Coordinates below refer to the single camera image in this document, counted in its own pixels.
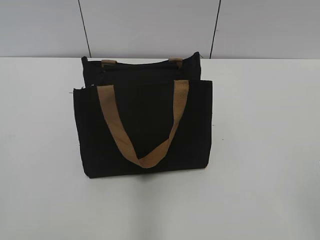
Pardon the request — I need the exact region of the tan front bag handle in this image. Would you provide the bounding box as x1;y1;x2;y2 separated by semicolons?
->
97;80;189;169

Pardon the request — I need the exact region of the tan rear bag handle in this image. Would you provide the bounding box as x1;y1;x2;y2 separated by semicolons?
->
100;58;183;68

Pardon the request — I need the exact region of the black canvas tote bag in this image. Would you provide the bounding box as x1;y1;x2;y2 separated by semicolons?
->
73;52;213;179

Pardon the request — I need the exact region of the tan bag handle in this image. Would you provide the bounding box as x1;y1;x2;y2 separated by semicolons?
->
97;80;189;169
100;58;183;68

